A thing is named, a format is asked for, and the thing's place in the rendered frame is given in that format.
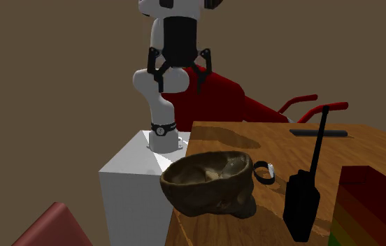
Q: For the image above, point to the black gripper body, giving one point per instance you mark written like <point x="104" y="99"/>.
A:
<point x="179" y="41"/>

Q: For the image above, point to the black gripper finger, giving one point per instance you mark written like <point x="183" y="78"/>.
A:
<point x="151" y="63"/>
<point x="208" y="63"/>

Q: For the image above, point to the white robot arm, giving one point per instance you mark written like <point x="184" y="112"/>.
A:
<point x="161" y="109"/>

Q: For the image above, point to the red wheelbarrow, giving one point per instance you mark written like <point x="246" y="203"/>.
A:
<point x="213" y="100"/>

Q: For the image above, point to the wooden table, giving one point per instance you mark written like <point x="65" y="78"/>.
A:
<point x="281" y="153"/>

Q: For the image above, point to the black wristband with white piece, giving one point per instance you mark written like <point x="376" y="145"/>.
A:
<point x="272" y="169"/>

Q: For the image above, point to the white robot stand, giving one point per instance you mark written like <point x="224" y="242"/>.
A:
<point x="131" y="190"/>

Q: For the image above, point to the black pen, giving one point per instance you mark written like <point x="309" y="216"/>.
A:
<point x="319" y="133"/>

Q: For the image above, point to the brown rough bowl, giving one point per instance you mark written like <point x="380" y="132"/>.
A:
<point x="199" y="197"/>

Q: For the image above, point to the dull red block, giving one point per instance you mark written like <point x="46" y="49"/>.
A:
<point x="55" y="228"/>

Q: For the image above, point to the red rainbow striped box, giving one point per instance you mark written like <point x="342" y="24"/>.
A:
<point x="373" y="211"/>

